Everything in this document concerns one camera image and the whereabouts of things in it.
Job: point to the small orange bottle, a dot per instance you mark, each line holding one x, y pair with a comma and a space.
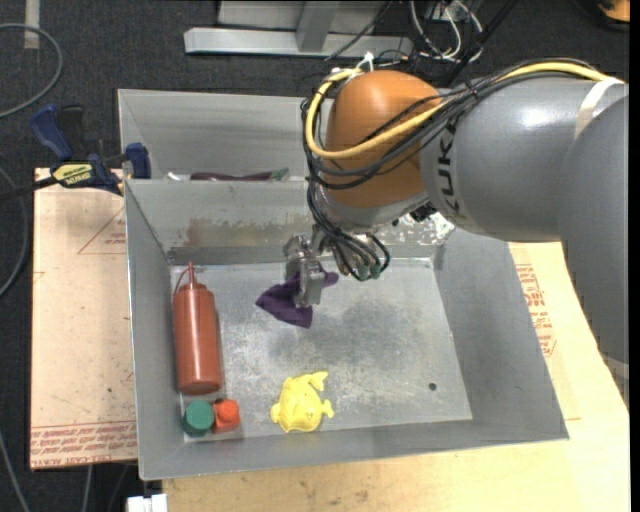
226, 416

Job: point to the purple cloth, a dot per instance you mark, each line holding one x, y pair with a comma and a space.
282, 305

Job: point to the yellow toy fish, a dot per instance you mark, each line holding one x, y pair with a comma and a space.
301, 402

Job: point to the red squeeze bottle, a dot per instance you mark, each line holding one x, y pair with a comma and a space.
196, 340

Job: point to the black cylinder on white bracket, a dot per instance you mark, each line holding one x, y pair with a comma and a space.
421, 212

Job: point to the green cylinder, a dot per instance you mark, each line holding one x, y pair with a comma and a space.
197, 418

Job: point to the brown cardboard board red print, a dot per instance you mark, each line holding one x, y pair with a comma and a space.
80, 325

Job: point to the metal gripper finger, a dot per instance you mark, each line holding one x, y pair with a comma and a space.
311, 289
292, 266

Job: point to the grey metal bin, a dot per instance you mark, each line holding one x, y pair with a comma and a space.
370, 350

